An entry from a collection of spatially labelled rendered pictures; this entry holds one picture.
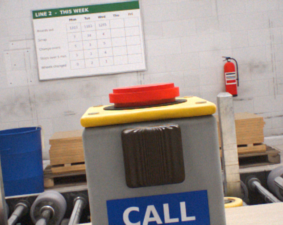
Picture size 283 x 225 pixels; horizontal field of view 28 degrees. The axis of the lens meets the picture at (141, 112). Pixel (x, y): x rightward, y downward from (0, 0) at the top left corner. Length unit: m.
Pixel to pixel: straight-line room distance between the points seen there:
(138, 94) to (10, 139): 5.54
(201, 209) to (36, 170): 5.68
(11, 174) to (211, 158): 5.64
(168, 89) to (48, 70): 7.20
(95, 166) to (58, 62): 7.20
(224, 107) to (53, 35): 6.18
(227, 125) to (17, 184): 4.63
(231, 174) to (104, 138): 1.17
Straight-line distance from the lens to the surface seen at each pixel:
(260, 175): 2.01
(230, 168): 1.44
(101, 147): 0.29
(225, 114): 1.42
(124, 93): 0.30
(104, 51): 7.44
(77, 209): 1.80
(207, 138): 0.29
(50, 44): 7.50
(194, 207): 0.29
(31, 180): 5.94
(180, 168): 0.28
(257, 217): 1.23
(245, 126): 6.37
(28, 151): 5.87
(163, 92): 0.30
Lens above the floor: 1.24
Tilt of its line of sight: 5 degrees down
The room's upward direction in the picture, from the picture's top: 6 degrees counter-clockwise
